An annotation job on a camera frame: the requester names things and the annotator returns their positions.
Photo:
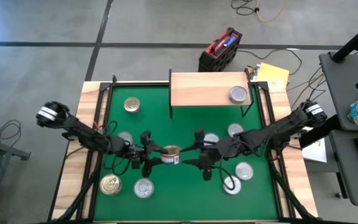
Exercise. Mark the white paper sheet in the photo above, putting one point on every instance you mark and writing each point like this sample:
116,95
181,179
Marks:
317,152

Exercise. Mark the large teal tuna can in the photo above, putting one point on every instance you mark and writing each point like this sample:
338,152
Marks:
126,137

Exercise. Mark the red and black toolbox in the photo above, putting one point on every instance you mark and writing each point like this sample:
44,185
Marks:
216,59

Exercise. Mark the green table mat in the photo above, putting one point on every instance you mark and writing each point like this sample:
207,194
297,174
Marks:
179,199

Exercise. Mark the yellow paper folder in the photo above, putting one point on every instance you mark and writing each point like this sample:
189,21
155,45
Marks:
273,74

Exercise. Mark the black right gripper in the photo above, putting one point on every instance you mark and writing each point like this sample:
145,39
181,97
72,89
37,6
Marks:
216,152

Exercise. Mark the wooden shelf with black legs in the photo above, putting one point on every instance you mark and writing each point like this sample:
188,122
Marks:
204,88

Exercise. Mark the black desk crossbar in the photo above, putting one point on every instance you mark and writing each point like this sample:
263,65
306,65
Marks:
322,132

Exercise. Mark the green label tuna can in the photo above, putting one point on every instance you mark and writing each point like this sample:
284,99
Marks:
238,95
244,170
212,137

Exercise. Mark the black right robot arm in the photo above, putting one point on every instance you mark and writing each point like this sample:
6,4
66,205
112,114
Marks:
275,130

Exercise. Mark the black table frame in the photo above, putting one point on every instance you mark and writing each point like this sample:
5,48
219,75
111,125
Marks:
135,84

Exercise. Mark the black monitor pole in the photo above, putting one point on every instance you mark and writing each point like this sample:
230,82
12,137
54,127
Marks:
356,40

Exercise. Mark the grey metal stand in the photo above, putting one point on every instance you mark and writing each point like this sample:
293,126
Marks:
5,148

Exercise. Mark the large teal can gold lid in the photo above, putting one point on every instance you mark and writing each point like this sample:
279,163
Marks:
110,184

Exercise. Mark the small yellow black gadget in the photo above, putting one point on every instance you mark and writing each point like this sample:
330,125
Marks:
250,71

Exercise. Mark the grey desk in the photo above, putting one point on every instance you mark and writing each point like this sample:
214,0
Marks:
340,77

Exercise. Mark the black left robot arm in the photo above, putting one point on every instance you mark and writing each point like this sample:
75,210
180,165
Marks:
82,135

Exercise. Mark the blue label tuna can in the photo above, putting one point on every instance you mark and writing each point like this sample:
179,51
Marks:
235,129

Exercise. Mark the red label silver-lid can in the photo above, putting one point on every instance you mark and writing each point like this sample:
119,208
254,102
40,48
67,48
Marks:
232,190

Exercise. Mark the large red albacore can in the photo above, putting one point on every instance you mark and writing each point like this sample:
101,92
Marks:
143,188

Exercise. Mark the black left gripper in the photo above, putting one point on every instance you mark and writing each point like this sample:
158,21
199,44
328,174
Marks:
129,152

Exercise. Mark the red label gold-lid can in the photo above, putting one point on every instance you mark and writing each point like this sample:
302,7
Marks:
170,152

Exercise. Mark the small teal can gold lid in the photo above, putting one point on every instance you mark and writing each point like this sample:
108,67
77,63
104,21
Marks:
132,104

